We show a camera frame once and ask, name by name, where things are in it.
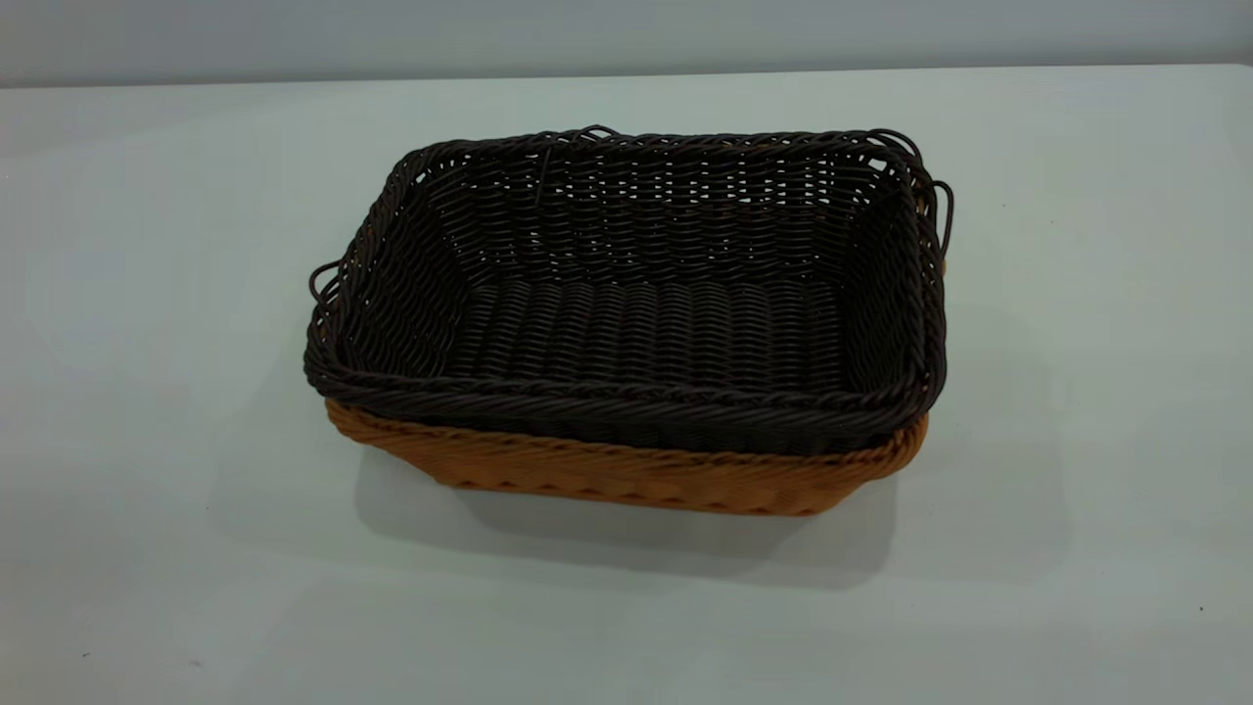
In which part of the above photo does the dark brown wicker basket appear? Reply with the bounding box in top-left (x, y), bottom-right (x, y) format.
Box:
top-left (302, 124), bottom-right (955, 457)

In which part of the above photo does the light brown wicker basket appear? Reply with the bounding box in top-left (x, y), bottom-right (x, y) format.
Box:
top-left (325, 257), bottom-right (948, 518)

